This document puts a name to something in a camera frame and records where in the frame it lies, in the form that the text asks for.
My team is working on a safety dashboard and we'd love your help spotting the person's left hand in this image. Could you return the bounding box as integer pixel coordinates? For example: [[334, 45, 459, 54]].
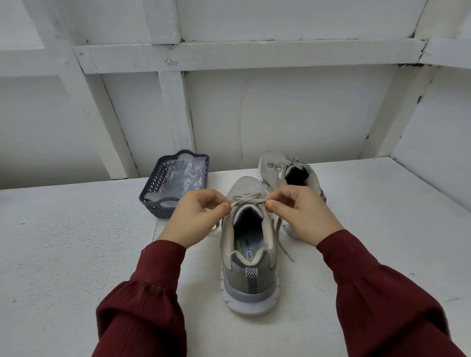
[[157, 189, 233, 250]]

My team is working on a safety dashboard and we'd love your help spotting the person's right hand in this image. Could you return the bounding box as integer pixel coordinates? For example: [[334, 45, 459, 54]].
[[265, 184, 344, 247]]

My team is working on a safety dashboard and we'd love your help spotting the clear plastic bag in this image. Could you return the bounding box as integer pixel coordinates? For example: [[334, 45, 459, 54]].
[[151, 157, 207, 207]]

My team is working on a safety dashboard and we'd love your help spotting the grey mesh shoe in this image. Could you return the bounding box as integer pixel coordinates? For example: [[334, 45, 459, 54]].
[[219, 176, 282, 317], [257, 152, 328, 239]]

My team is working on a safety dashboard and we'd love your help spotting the grey shoelace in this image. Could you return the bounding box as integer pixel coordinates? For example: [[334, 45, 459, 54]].
[[209, 191, 297, 264], [266, 157, 309, 178]]

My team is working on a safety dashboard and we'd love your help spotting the person's right forearm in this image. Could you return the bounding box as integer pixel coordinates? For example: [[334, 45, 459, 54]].
[[316, 229, 468, 357]]

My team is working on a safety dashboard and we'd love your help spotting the person's left forearm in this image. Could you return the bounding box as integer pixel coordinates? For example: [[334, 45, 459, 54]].
[[91, 240, 188, 357]]

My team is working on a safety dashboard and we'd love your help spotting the dark plastic lattice basket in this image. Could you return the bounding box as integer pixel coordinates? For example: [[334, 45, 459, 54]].
[[139, 149, 210, 219]]

